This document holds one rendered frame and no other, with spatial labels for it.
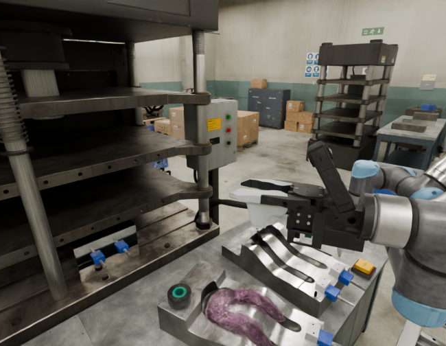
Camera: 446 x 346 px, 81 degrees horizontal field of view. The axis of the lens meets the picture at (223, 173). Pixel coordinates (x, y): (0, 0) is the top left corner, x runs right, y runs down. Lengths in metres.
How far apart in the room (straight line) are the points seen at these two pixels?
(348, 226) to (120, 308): 0.94
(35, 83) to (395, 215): 1.29
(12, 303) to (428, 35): 7.43
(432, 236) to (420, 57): 6.97
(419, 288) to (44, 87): 1.34
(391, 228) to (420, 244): 0.04
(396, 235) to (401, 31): 7.11
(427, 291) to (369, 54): 4.45
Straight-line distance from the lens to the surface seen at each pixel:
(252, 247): 1.18
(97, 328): 1.15
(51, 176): 1.14
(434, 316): 0.53
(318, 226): 0.42
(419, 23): 7.43
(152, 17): 1.14
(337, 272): 1.16
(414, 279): 0.49
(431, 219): 0.44
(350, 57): 4.89
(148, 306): 1.16
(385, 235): 0.43
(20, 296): 1.44
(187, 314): 0.96
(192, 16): 1.25
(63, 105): 1.13
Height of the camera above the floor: 1.64
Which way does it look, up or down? 21 degrees down
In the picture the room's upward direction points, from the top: straight up
